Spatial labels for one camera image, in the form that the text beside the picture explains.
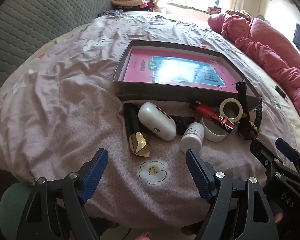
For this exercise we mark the black and gold lipstick box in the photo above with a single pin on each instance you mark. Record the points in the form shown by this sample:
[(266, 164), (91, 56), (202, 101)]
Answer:
[(133, 127)]

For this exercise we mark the pink quilt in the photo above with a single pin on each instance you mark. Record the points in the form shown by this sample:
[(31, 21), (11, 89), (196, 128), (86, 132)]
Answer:
[(265, 45)]

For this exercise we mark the yellowish tape roll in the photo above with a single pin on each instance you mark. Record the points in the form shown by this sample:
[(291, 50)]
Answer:
[(237, 110)]

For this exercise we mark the dark floral cloth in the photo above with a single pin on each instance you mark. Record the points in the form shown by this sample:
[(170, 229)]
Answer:
[(110, 12)]

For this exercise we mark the white earbuds case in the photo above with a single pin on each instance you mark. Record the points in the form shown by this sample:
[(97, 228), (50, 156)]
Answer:
[(156, 120)]

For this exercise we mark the black hair clip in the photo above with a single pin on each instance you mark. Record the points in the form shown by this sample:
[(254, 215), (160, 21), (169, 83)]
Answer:
[(181, 122)]

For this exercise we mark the grey quilted headboard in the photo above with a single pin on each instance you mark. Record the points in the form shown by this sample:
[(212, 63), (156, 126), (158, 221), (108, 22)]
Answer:
[(35, 20)]

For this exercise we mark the brown knitted cloth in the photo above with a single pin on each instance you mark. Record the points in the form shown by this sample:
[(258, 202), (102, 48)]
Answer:
[(238, 13)]

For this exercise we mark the white pill bottle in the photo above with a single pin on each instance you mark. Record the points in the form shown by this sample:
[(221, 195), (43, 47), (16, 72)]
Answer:
[(191, 140)]

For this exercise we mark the grey cardboard box tray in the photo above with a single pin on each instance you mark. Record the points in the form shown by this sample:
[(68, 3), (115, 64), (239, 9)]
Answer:
[(145, 96)]

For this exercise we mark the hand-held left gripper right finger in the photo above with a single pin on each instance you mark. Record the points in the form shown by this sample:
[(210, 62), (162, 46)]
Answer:
[(197, 175)]

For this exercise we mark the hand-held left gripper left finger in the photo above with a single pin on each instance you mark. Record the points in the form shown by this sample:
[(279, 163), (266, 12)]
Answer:
[(95, 175)]

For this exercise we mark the green round object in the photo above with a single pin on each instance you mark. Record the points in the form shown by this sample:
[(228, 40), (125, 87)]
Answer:
[(12, 205)]

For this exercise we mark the pink and blue book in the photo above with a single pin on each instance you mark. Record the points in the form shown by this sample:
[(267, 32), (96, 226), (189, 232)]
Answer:
[(140, 67)]

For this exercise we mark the white round container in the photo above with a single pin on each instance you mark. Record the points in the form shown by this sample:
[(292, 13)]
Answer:
[(215, 135)]

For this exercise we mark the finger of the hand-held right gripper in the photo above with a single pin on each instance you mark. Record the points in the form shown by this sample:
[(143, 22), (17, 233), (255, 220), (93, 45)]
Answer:
[(288, 152), (261, 152)]

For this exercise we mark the red and black tube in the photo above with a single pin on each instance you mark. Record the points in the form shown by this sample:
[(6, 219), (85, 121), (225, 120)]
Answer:
[(210, 113)]

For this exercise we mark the black and yellow wristwatch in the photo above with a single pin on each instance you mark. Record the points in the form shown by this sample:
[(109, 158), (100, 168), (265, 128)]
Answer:
[(242, 97)]

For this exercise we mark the red floral pouch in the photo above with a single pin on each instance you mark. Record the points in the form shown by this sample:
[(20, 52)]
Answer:
[(213, 10)]

